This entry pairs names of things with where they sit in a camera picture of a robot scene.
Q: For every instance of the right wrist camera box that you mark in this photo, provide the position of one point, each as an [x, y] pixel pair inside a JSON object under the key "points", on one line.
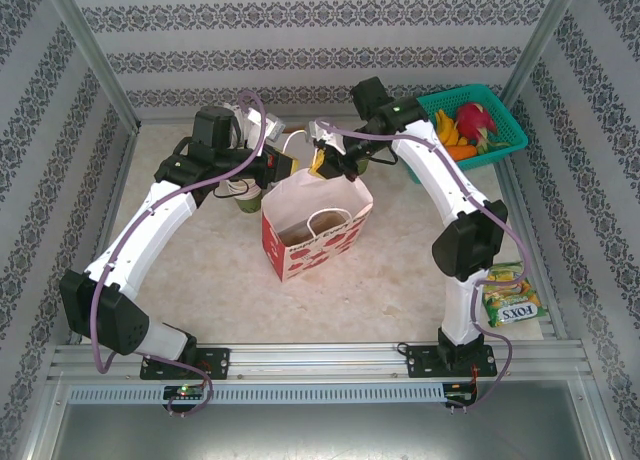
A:
{"points": [[325, 132]]}

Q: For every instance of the yellow banana bunch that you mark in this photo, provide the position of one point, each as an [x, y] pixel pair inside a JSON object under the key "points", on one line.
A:
{"points": [[445, 127]]}

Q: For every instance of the aluminium mounting rail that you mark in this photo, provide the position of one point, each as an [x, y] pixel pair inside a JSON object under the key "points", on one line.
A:
{"points": [[320, 360]]}

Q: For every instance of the green paper coffee cup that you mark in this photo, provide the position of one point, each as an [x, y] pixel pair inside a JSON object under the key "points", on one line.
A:
{"points": [[364, 167]]}

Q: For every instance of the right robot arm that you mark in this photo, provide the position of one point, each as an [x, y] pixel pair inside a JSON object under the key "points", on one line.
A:
{"points": [[440, 180]]}

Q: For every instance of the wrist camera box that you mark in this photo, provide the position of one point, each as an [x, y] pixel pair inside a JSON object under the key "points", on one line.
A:
{"points": [[274, 124], [325, 132]]}

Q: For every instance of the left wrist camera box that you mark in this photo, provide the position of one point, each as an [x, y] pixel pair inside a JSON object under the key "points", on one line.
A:
{"points": [[274, 124]]}

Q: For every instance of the aluminium frame post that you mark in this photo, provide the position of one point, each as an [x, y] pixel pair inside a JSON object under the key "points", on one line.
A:
{"points": [[540, 40], [95, 55]]}

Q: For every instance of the green candy bag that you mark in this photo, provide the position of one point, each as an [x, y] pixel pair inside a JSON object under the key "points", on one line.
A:
{"points": [[515, 305]]}

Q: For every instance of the small circuit board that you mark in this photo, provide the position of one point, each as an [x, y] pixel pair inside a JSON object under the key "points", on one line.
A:
{"points": [[460, 396], [185, 392]]}

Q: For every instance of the orange carrot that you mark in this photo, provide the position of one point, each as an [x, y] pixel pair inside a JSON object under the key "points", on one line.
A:
{"points": [[465, 151]]}

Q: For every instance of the stack of green paper cups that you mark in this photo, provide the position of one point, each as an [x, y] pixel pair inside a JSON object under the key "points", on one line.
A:
{"points": [[250, 202]]}

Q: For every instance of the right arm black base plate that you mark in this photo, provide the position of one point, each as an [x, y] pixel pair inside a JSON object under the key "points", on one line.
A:
{"points": [[420, 362]]}

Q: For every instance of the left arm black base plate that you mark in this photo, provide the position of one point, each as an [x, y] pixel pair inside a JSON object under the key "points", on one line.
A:
{"points": [[217, 362]]}

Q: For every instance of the brown cardboard cup carrier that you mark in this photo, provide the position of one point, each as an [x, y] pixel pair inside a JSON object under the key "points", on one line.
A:
{"points": [[295, 235]]}

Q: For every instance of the teal plastic basket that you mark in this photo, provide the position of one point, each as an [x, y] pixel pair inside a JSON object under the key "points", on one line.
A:
{"points": [[470, 160]]}

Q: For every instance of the red printed white paper bag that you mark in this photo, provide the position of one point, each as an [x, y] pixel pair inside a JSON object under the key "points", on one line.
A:
{"points": [[310, 265]]}

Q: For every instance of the pink dragon fruit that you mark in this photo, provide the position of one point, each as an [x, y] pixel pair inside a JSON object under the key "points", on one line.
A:
{"points": [[472, 120]]}

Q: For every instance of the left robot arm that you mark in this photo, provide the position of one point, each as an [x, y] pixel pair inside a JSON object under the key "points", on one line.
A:
{"points": [[145, 230]]}

